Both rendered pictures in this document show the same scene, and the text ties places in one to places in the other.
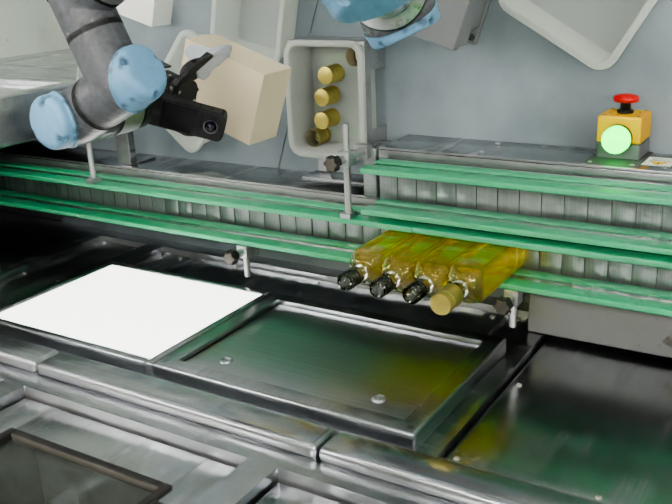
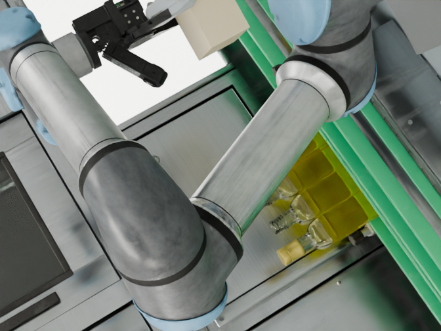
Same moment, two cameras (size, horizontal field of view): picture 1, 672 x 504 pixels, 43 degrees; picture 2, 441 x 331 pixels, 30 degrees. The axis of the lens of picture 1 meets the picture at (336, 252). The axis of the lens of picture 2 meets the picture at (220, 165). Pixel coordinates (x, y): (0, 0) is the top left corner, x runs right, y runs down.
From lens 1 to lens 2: 129 cm
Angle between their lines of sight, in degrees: 52
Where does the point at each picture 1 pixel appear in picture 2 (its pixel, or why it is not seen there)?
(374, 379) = not seen: hidden behind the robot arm
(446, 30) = (417, 40)
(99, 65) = (31, 113)
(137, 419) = (76, 194)
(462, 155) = (392, 117)
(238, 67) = (196, 22)
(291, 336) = (214, 148)
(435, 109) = not seen: hidden behind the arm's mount
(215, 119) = (153, 82)
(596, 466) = not seen: outside the picture
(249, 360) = (169, 169)
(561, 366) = (385, 276)
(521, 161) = (426, 162)
